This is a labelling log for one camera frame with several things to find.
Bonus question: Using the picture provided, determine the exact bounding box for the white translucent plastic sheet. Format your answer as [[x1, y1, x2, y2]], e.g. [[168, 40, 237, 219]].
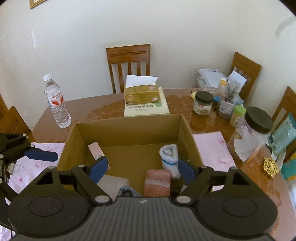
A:
[[97, 175, 130, 201]]

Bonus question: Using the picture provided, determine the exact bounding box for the red white knitted sock roll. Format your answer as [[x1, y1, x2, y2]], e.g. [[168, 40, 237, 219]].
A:
[[144, 169, 171, 197]]

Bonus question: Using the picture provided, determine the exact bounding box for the pink small carton box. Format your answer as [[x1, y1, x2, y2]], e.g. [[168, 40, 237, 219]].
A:
[[88, 142, 110, 170]]

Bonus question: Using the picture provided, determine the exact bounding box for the wooden chair left side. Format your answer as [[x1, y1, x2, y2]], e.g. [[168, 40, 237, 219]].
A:
[[0, 96, 36, 142]]

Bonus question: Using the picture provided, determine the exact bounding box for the wooden chair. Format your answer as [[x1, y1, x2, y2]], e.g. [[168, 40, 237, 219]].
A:
[[272, 86, 296, 129], [106, 44, 151, 93], [0, 96, 36, 142], [228, 52, 261, 101]]

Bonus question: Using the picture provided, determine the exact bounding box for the rolled white sock blue stripe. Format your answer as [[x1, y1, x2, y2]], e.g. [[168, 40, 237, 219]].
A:
[[159, 144, 181, 179]]

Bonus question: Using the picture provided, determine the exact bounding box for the pink floral tablecloth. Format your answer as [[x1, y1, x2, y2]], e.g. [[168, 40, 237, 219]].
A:
[[8, 132, 235, 193]]

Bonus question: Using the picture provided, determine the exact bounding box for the grey blue knitted item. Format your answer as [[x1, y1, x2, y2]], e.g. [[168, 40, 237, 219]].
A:
[[117, 186, 142, 197]]

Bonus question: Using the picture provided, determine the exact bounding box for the brown cardboard box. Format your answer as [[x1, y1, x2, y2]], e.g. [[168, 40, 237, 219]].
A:
[[57, 114, 203, 193]]

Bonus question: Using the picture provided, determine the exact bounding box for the clear plastic water bottle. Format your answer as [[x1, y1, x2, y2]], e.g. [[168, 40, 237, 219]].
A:
[[43, 73, 72, 128]]

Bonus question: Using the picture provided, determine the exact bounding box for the small jar black lid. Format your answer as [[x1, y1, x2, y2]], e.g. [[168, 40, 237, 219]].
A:
[[193, 91, 214, 117]]

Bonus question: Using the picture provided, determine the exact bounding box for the glass jar with pens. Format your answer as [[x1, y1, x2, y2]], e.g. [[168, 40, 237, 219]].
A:
[[218, 82, 240, 119]]

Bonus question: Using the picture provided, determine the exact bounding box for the small bottle green cap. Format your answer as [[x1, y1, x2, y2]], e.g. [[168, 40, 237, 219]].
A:
[[230, 104, 246, 127]]

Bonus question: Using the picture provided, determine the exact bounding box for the gold filigree ornament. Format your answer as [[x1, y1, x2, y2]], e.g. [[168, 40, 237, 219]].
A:
[[263, 157, 279, 178]]

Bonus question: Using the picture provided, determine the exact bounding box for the large clear jar black lid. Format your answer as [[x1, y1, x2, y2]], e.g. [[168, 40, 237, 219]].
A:
[[227, 106, 273, 163]]

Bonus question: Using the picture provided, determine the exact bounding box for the bottle with yellow cap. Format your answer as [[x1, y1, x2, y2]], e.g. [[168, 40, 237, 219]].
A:
[[216, 78, 227, 96]]

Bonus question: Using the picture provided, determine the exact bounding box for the yellow-green tissue box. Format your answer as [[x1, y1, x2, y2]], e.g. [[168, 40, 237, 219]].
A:
[[124, 75, 161, 105]]

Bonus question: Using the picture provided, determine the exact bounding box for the stack of white papers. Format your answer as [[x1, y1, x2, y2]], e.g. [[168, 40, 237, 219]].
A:
[[197, 69, 226, 88]]

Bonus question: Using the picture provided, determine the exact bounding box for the teal packaged item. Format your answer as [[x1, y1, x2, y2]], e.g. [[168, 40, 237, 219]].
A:
[[268, 113, 296, 155]]

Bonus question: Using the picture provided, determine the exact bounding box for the wooden chair right side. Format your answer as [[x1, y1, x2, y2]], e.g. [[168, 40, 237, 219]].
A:
[[272, 86, 296, 129]]

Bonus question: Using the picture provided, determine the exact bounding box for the wooden chair back right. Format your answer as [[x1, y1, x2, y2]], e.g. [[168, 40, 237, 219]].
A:
[[228, 52, 261, 101]]

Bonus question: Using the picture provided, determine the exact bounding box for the wooden chair at back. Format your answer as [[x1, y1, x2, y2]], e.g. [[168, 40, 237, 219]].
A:
[[106, 44, 151, 93]]

